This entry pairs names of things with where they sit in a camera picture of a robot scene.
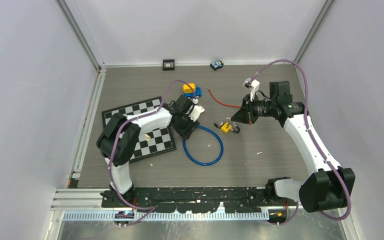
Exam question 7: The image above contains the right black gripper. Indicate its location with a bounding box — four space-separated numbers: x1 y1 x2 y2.
231 93 277 125

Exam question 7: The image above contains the blue ring hoop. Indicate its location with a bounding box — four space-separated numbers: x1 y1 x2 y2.
182 125 225 167

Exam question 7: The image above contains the yellow black padlock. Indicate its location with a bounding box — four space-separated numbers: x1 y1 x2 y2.
213 121 241 134

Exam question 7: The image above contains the red cable seal tag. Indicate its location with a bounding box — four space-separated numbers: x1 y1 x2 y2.
206 87 243 109

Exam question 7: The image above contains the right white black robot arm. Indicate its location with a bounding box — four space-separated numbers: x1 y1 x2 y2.
231 79 356 213

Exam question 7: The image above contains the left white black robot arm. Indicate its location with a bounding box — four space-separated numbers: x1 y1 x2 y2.
96 95 205 207

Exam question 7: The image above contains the black white chessboard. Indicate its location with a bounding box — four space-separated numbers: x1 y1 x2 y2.
101 96 177 163

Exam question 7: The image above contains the blue yellow toy car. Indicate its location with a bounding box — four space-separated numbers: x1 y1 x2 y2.
182 83 202 99

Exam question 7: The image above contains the black blue owl toy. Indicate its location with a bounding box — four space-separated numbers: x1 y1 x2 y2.
209 60 224 71

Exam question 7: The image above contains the small black square box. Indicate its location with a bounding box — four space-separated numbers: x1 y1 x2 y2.
162 59 175 71

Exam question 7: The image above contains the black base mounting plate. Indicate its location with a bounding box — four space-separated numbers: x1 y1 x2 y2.
101 186 299 215

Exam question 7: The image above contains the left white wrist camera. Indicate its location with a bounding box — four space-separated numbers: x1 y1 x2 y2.
188 104 205 122

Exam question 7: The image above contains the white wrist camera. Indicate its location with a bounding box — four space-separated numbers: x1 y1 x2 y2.
188 104 205 122
243 78 260 102

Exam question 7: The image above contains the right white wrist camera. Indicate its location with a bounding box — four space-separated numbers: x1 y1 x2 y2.
243 78 260 102

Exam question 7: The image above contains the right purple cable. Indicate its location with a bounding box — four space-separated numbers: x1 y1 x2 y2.
249 59 353 227

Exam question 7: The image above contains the purple cable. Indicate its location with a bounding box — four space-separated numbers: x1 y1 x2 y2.
249 59 353 227
107 79 200 227

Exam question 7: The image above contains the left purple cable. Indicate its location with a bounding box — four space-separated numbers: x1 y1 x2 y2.
107 79 200 227

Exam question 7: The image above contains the perforated metal rail strip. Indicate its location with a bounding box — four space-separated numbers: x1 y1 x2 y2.
62 209 270 222

